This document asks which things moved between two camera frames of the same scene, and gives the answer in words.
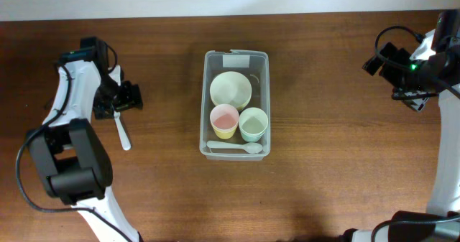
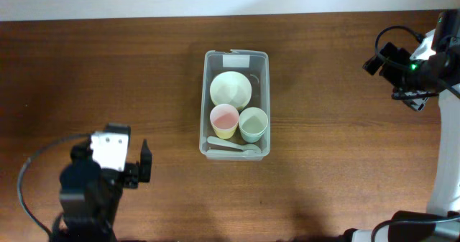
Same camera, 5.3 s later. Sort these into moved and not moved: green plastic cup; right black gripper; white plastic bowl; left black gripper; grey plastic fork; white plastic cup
Moved: left black gripper; grey plastic fork
Not moved: white plastic bowl; right black gripper; white plastic cup; green plastic cup
